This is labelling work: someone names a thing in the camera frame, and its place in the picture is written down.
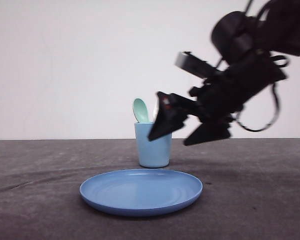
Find white plastic fork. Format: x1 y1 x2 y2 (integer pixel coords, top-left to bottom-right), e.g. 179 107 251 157
152 99 160 122

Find blue plastic plate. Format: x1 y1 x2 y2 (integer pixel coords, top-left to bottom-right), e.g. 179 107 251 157
79 169 203 217

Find light blue plastic cup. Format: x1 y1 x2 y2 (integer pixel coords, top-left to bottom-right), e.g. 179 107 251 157
134 122 172 169

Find mint green plastic spoon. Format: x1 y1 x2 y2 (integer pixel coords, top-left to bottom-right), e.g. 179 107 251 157
132 98 151 123

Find dark grey table cloth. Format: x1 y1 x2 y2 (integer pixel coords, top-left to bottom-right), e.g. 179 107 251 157
0 138 300 240

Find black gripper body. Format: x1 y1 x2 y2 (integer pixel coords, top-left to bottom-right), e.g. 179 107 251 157
189 53 286 123

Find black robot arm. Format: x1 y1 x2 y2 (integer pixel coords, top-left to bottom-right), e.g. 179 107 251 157
148 0 300 146

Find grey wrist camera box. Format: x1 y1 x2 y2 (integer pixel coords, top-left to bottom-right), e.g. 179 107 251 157
174 51 218 79

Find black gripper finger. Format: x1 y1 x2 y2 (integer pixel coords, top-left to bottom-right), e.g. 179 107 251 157
183 121 231 146
147 91 199 141

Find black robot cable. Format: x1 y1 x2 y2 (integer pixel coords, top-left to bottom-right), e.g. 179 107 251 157
233 83 283 133

